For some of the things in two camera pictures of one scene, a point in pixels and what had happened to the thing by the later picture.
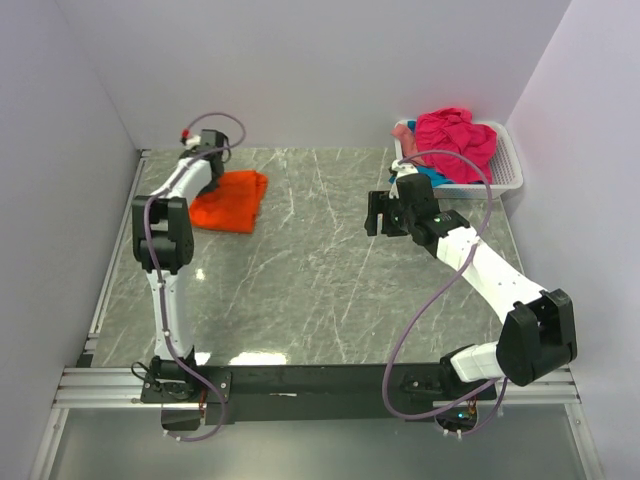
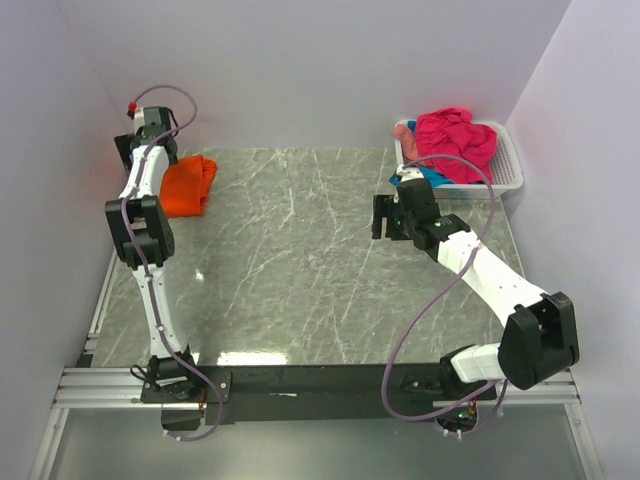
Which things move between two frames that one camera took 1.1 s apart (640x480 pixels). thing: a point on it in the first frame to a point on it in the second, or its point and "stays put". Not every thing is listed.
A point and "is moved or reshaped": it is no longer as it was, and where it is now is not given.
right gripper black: [379, 203] stays put
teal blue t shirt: [437, 181] stays put
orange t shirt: [233, 204] is moved or reshaped
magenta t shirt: [453, 130] stays put
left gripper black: [211, 187] to [124, 143]
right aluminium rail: [557, 388] stays put
